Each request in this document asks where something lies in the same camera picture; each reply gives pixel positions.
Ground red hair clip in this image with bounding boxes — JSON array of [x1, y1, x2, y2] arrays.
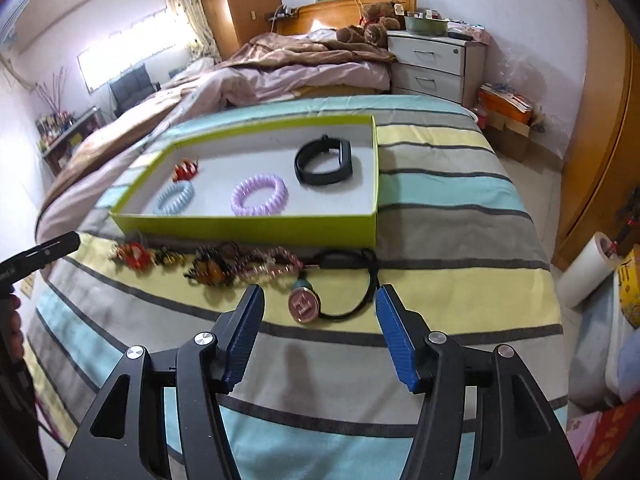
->
[[171, 159, 200, 182]]

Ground large wooden wardrobe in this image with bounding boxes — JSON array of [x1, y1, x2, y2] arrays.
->
[[552, 0, 640, 271]]

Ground pink beaded hair clip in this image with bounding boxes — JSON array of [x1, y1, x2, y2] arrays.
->
[[235, 246, 305, 283]]

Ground black and gold hair clip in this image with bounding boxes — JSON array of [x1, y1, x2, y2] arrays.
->
[[152, 246, 187, 268]]

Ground cluttered side shelf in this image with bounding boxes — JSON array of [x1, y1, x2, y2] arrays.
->
[[37, 107, 106, 176]]

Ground white plastic container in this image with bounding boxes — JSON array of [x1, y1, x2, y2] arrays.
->
[[575, 280, 640, 411]]

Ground pink patterned box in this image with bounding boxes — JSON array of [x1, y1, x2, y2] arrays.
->
[[567, 400, 640, 480]]

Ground person's left hand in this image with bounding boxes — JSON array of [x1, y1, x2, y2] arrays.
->
[[6, 294, 26, 363]]

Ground brown blanket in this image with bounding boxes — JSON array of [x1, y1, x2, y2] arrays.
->
[[42, 31, 398, 211]]

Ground brown teddy bear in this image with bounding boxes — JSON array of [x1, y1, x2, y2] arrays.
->
[[336, 2, 407, 48]]

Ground green cardboard box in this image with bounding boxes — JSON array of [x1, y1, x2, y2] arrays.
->
[[109, 114, 380, 250]]

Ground wooden headboard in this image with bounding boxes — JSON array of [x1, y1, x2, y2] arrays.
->
[[277, 0, 418, 36]]

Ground white nightstand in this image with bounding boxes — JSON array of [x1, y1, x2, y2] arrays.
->
[[387, 30, 488, 106]]

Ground blue spiral hair tie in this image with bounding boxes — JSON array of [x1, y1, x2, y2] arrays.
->
[[152, 181, 195, 216]]

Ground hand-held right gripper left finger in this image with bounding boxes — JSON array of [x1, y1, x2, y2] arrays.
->
[[57, 284, 266, 480]]

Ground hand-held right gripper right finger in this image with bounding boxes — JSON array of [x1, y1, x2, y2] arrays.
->
[[375, 284, 583, 480]]

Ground cardboard box with books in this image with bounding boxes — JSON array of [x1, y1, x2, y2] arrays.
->
[[477, 84, 533, 126]]

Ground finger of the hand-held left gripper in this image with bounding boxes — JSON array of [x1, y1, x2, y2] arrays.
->
[[0, 231, 82, 275]]

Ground dark chair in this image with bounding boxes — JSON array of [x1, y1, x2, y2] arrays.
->
[[109, 67, 161, 120]]

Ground window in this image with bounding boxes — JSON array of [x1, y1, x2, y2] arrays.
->
[[77, 7, 196, 93]]

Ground bed with brown blanket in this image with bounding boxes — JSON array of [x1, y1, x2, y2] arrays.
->
[[35, 52, 391, 241]]

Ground black hair tie pink pendant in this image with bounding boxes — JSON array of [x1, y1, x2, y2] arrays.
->
[[287, 247, 379, 327]]

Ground patterned curtain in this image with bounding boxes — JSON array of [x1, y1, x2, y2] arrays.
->
[[159, 0, 221, 61]]

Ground red and gold hair tie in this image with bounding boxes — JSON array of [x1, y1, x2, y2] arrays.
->
[[109, 241, 157, 273]]

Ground green basin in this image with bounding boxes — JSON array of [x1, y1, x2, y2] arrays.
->
[[404, 14, 449, 37]]

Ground dry branches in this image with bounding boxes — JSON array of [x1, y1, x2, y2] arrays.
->
[[32, 67, 68, 116]]

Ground brown beaded hair tie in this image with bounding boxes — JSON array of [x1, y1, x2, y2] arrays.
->
[[184, 242, 243, 287]]

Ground black wristband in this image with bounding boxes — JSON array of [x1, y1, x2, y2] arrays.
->
[[293, 135, 353, 184]]

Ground purple spiral hair tie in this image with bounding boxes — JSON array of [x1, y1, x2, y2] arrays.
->
[[231, 174, 289, 217]]

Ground tall wooden wardrobe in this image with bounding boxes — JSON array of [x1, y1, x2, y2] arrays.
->
[[192, 0, 283, 61]]

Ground white paper roll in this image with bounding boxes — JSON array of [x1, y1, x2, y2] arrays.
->
[[559, 232, 618, 308]]

